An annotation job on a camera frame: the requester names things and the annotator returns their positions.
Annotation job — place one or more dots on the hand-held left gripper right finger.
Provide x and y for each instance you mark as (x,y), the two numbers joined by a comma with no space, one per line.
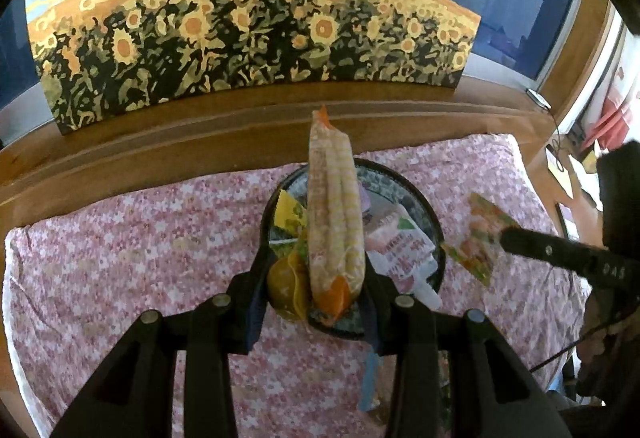
(372,318)

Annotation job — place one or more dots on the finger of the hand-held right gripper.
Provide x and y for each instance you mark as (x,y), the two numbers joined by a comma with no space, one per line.
(530,243)

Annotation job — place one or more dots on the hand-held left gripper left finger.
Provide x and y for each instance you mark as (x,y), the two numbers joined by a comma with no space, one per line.
(256,318)

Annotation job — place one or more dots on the round brown snack packet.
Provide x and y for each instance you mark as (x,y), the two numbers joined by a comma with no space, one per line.
(282,283)

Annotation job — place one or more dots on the orange and green snack packet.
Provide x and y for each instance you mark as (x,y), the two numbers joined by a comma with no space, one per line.
(477,238)

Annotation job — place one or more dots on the blue and white snack packet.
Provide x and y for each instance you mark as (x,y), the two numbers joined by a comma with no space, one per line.
(370,383)

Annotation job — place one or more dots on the pink drink pouch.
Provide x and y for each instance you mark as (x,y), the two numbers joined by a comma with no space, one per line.
(400,248)

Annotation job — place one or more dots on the yellow snack packet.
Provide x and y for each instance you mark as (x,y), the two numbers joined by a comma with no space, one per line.
(287,215)

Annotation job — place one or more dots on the purple and white snack packet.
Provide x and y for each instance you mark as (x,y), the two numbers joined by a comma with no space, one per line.
(365,203)

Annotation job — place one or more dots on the blue and white patterned plate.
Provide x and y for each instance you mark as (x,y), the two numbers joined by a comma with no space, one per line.
(382,179)

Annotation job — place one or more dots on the yellow paper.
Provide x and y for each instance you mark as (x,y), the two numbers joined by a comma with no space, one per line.
(555,163)

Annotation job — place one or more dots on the red cloth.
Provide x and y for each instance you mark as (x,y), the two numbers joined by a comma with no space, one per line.
(612,123)

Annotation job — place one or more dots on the white charger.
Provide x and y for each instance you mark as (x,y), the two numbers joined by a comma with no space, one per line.
(537,98)

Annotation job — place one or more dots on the pink floral cloth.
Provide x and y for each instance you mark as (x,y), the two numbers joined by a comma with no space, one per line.
(125,243)

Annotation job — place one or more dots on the sunflower field painting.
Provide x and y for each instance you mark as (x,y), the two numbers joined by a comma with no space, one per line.
(250,18)

